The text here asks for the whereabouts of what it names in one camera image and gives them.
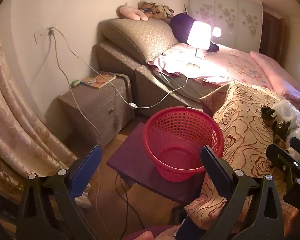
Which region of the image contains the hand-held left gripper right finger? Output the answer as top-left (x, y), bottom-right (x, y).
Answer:
top-left (199, 145), bottom-right (284, 240)

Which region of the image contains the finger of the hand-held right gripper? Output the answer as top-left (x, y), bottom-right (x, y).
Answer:
top-left (289, 136), bottom-right (300, 158)
top-left (266, 144), bottom-right (300, 180)

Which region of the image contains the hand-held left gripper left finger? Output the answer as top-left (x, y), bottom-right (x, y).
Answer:
top-left (16, 145), bottom-right (103, 240)

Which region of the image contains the red plastic mesh basket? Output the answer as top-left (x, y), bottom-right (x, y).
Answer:
top-left (142, 107), bottom-right (224, 182)

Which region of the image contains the brown patterned cloth piece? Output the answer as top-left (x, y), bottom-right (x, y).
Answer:
top-left (261, 106), bottom-right (276, 128)

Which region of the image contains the white crumpled floor tissue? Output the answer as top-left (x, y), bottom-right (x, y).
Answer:
top-left (75, 184), bottom-right (93, 209)

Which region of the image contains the rose patterned beige cloth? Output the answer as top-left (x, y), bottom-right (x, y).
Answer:
top-left (184, 81), bottom-right (300, 230)

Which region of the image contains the purple stool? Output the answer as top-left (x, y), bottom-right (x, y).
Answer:
top-left (107, 122), bottom-right (208, 204)

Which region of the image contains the upholstered nightstand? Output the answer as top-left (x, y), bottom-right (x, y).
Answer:
top-left (45, 72), bottom-right (135, 150)

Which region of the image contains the folded pink blanket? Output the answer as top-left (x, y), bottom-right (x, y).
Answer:
top-left (250, 51), bottom-right (300, 105)

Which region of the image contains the grey bed sheet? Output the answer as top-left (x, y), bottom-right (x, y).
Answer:
top-left (152, 70), bottom-right (215, 103)

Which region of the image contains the person's purple clothing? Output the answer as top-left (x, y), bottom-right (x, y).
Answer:
top-left (122, 224), bottom-right (190, 240)

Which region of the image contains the beige patterned curtain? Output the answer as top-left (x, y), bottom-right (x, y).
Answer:
top-left (0, 12), bottom-right (90, 205)

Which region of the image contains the orange picture book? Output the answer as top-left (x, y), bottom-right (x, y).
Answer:
top-left (81, 74), bottom-right (117, 89)

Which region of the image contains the pink floral quilt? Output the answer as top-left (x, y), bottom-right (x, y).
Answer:
top-left (147, 44), bottom-right (275, 90)

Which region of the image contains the brown wooden door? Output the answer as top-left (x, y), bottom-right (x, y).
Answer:
top-left (261, 6), bottom-right (284, 60)

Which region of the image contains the pink floral pillow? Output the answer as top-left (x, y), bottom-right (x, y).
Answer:
top-left (162, 42), bottom-right (208, 60)

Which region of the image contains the white shade table lamp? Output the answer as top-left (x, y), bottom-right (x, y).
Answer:
top-left (186, 21), bottom-right (212, 70)

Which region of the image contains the floral sliding door wardrobe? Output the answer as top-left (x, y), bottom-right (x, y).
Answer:
top-left (187, 0), bottom-right (263, 53)

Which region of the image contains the beige headboard cushion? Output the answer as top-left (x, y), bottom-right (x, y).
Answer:
top-left (101, 17), bottom-right (179, 64)

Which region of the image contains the dark purple cloth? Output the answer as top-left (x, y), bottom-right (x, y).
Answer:
top-left (170, 12), bottom-right (220, 53)

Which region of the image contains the small multicoloured plush toy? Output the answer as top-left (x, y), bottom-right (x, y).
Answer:
top-left (162, 5), bottom-right (175, 18)

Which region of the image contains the pink plush toy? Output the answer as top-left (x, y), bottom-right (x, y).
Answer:
top-left (119, 2), bottom-right (149, 22)

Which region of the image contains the brown plush bear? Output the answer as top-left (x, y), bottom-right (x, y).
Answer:
top-left (137, 1), bottom-right (167, 19)

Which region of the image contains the black floor cable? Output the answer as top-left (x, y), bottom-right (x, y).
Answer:
top-left (115, 174), bottom-right (145, 230)

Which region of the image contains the white lamp cable with switch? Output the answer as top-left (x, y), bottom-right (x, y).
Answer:
top-left (51, 26), bottom-right (190, 109)

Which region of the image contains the upholstered bed frame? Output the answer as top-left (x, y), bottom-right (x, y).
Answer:
top-left (92, 41), bottom-right (205, 118)

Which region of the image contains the thin white charger cable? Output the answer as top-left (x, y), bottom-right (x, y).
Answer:
top-left (50, 34), bottom-right (108, 230)

